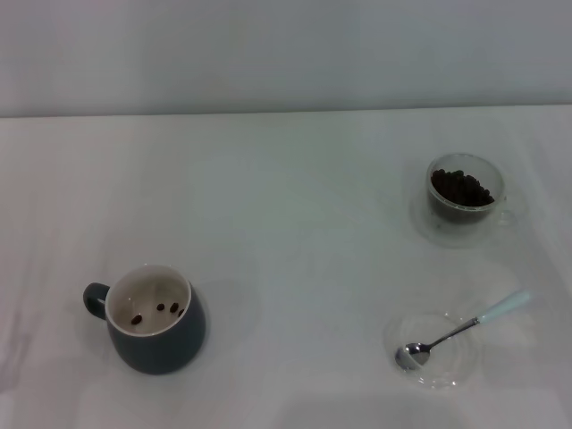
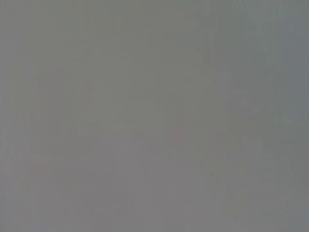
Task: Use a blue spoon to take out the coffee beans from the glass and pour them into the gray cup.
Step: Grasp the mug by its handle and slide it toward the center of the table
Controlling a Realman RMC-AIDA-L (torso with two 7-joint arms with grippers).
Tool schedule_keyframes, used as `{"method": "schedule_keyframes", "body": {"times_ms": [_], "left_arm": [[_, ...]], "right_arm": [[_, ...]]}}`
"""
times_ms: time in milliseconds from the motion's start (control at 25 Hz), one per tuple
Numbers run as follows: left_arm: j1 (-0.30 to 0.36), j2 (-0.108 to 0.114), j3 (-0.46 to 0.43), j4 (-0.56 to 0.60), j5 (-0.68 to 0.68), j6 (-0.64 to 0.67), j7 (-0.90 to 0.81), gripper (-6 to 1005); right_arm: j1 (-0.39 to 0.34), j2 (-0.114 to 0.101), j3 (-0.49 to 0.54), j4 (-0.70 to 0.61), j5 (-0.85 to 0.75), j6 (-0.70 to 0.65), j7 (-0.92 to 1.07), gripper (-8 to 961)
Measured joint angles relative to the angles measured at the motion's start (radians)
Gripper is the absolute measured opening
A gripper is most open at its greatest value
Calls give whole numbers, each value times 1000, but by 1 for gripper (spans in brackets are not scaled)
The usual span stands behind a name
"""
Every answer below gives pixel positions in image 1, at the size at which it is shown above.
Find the heap of coffee beans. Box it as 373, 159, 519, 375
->
428, 168, 496, 224

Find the clear glass cup with handle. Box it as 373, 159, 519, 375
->
425, 153, 519, 227

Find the metal spoon light blue handle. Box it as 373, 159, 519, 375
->
394, 289, 533, 372

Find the clear glass saucer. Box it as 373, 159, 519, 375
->
410, 191, 515, 249
383, 312, 474, 390

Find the dark grey mug white inside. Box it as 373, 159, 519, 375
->
82, 263, 207, 375

